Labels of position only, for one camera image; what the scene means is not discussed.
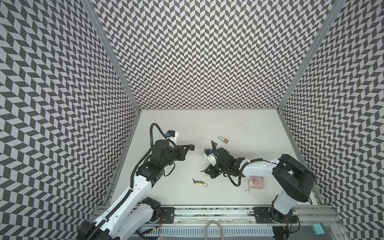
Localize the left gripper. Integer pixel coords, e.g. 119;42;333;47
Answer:
161;144;190;168

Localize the pink padlock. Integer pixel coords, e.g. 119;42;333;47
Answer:
245;176;265;193

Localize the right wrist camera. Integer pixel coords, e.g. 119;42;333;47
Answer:
204;148;217;166

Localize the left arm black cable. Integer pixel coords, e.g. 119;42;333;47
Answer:
129;122;178;190

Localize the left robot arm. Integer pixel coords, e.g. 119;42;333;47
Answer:
77;140;195;240

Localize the brass long-shackle padlock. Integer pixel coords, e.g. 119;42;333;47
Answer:
218;136;229;144

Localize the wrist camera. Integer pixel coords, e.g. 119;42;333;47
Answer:
204;148;217;166
166;130;179;145

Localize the grey cable loop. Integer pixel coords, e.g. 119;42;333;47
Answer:
204;220;225;240

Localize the teal box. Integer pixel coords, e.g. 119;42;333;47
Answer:
311;223;326;236

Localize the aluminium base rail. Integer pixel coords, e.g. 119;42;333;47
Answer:
162;205;342;226

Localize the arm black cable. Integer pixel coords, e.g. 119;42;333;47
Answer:
129;122;178;190
210;140;280;188

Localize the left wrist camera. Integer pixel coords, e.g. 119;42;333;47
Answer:
166;130;179;145

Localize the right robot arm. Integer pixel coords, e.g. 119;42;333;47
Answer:
203;146;316;223

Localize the small brass padlock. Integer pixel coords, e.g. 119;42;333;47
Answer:
193;179;208;187

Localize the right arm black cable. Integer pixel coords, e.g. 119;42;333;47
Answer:
210;140;280;188

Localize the white vented cable duct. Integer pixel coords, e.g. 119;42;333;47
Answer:
142;226;275;238

